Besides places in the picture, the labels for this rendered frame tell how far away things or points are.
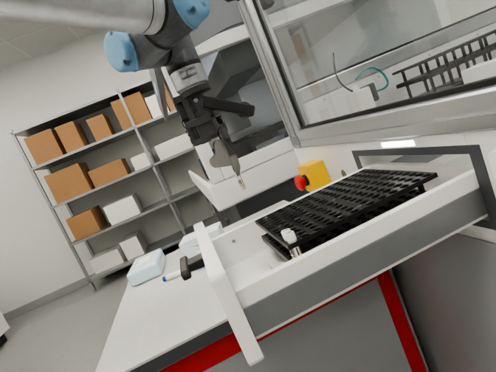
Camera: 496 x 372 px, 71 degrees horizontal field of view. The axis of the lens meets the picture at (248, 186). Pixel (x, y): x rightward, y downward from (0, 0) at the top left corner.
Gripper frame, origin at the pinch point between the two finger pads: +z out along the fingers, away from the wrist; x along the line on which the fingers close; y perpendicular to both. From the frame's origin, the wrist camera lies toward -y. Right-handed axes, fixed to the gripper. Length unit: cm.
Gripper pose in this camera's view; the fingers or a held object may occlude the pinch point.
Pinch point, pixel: (238, 168)
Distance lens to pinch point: 79.5
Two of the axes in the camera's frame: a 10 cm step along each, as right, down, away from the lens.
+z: 3.9, 9.1, 1.6
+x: 1.6, 1.0, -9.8
